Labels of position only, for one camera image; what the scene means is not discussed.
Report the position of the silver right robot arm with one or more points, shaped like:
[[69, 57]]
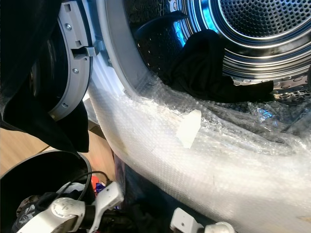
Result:
[[221, 228]]

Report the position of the dark patterned clothes pile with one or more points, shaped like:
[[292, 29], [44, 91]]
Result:
[[29, 213]]

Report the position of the washing machine with steel drum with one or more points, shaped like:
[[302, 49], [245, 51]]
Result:
[[116, 48]]

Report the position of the black hanging garment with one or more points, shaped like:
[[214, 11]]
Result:
[[29, 58]]

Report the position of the black round laundry basket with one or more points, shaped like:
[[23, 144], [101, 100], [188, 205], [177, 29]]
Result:
[[29, 177]]

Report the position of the grey round washer door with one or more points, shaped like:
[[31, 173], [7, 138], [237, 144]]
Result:
[[77, 63]]

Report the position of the blue printed packet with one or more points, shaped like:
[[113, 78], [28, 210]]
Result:
[[99, 187]]

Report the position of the clear bubble wrap sheet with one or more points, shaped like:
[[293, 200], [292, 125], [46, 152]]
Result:
[[175, 170]]

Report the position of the white tape piece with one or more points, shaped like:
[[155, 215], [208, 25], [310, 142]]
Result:
[[189, 128]]

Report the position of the black crumpled garment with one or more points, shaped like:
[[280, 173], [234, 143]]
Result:
[[204, 73]]

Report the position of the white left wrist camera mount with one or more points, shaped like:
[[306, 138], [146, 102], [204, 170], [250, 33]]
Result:
[[109, 194]]

